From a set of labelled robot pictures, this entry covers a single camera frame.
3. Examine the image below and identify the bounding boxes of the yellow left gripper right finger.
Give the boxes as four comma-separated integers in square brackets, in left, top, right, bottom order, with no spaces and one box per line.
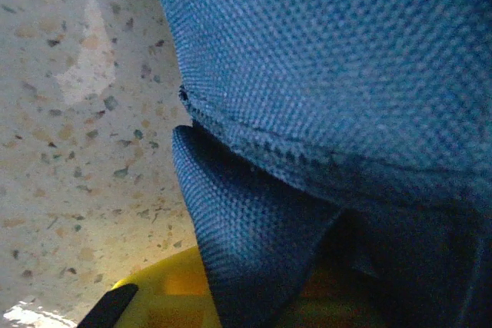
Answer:
[274,266,389,328]

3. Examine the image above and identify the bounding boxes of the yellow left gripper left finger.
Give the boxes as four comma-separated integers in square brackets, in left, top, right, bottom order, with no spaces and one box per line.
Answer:
[75,246,223,328]

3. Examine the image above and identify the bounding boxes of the navy blue backpack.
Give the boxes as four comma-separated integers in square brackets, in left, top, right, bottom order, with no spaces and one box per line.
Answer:
[148,0,492,328]

